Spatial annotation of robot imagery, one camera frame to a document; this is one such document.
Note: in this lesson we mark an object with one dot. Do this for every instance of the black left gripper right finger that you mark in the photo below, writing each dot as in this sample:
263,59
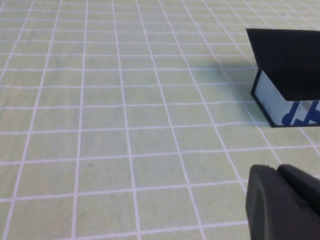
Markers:
302,187

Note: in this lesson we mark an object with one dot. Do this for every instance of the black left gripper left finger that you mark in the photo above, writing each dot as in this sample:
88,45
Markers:
270,215

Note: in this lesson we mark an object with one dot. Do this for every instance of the black printed glasses case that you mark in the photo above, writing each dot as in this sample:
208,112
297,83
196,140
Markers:
287,62

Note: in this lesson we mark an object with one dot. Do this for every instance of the green white grid tablecloth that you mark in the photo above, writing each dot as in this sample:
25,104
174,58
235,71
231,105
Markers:
100,125

